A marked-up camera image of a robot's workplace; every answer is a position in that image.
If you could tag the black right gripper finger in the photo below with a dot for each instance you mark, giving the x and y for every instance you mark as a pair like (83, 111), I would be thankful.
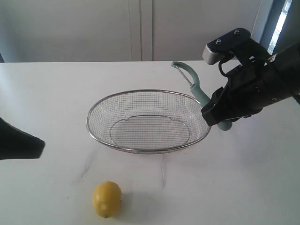
(220, 108)

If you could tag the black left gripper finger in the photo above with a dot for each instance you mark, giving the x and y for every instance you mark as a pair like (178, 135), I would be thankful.
(16, 144)

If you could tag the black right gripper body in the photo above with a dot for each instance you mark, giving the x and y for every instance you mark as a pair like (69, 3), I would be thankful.
(244, 87)

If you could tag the teal handled vegetable peeler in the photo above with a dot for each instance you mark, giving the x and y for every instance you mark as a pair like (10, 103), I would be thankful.
(198, 93)

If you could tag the yellow lemon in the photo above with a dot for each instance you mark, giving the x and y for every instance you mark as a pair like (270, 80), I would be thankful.
(107, 199)

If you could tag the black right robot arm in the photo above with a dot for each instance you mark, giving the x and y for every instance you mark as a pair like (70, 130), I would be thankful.
(281, 76)

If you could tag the white cabinet doors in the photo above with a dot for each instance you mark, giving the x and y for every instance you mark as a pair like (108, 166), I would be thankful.
(117, 30)

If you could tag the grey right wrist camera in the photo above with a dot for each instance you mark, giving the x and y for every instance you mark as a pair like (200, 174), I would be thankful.
(217, 49)

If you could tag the oval wire mesh basket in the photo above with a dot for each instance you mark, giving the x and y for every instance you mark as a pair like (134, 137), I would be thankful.
(147, 121)

